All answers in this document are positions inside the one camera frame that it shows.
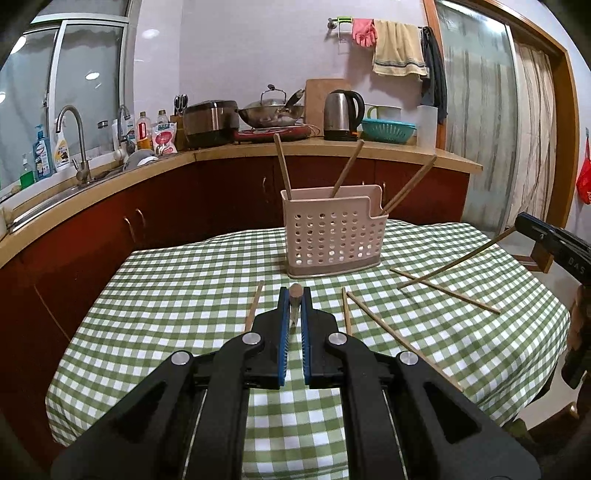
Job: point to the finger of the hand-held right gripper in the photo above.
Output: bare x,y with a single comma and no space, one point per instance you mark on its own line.
538,230

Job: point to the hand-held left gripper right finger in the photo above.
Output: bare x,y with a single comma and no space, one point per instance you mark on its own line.
307,355

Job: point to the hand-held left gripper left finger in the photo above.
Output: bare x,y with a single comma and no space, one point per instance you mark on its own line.
282,355

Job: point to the thin wooden chopstick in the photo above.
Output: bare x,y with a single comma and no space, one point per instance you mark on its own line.
457,259
295,291

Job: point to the pink perforated utensil holder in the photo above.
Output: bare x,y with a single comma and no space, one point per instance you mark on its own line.
332,235

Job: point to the set of wooden chopsticks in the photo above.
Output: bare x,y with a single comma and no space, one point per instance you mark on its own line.
283,166

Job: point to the person's right hand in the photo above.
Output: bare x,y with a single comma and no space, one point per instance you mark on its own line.
582,318

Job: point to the brown wooden chair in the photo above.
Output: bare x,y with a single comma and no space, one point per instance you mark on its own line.
541,258

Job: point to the red hanging bag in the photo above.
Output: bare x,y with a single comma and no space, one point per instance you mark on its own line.
585,182

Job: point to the striped beige curtain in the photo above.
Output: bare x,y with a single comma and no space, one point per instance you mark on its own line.
535,138

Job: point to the green checked tablecloth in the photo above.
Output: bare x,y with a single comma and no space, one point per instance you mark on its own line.
184,286

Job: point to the wood-framed glass door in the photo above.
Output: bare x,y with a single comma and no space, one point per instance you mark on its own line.
480,115

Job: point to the tan kitchen countertop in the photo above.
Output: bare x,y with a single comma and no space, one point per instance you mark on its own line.
406,154

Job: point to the translucent white container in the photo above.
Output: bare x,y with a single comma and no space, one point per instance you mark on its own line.
426,127

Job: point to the teal plastic colander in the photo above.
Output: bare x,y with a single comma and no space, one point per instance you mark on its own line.
388,131

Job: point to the dark hanging cloth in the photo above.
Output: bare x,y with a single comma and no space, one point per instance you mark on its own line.
436,78

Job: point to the red induction cooker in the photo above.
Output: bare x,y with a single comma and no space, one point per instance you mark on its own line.
272,134

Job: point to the yellow towel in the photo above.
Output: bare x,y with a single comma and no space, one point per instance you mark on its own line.
397,50

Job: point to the steel electric kettle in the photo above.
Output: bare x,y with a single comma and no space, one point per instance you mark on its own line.
337,115

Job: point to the steel wok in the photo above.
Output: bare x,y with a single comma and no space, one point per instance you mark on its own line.
272,119

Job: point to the dark rice cooker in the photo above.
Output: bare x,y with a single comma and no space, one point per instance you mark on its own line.
210,124

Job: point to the white plate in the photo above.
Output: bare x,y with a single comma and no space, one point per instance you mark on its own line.
138,159

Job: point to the red and white pouch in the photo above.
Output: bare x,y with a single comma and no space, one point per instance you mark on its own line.
164,141

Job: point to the wooden knife block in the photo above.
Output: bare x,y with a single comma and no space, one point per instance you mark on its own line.
176,131

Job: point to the glass wok lid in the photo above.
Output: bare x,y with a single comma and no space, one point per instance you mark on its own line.
270,104

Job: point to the wooden cutting board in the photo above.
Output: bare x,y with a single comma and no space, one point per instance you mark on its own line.
316,101

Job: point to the orange oil bottle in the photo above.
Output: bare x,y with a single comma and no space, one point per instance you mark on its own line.
144,134

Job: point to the pink rubber gloves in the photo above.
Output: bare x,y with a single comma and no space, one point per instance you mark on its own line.
364,32

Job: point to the tall chrome faucet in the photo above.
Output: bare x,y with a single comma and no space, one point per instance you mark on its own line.
82,161

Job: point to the clear jar with black lid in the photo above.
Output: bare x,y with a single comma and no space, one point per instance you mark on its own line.
106,138

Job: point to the small chrome faucet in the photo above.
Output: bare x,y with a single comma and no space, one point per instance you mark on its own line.
122,124

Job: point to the stainless steel sink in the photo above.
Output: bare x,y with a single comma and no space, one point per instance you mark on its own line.
46,203

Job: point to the metal towel rack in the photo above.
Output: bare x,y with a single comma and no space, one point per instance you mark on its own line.
333,23

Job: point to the white spray bottle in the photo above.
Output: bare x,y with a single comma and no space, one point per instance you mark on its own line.
62,154

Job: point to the blue dish soap bottle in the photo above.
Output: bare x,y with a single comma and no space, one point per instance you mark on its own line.
41,159

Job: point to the small green bottle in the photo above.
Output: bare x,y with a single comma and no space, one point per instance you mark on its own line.
26,177

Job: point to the sliding glass window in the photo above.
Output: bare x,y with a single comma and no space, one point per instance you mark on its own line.
87,83

